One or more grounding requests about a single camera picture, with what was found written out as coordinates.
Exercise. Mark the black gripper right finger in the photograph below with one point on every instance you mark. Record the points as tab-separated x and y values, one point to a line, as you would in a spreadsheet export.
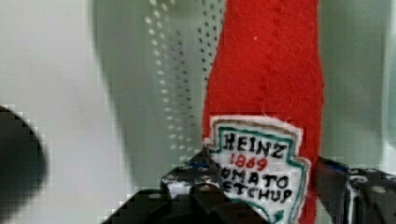
355	195

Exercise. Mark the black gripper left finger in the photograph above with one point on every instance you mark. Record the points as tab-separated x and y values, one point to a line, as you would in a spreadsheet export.
189	194

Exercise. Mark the black round object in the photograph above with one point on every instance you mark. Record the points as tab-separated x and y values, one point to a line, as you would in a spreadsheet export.
23	166

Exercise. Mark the pale green strainer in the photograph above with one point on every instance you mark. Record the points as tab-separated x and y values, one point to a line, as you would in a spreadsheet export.
156	56

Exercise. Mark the red felt ketchup bottle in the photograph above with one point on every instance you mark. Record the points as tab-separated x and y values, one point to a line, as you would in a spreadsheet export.
263	107

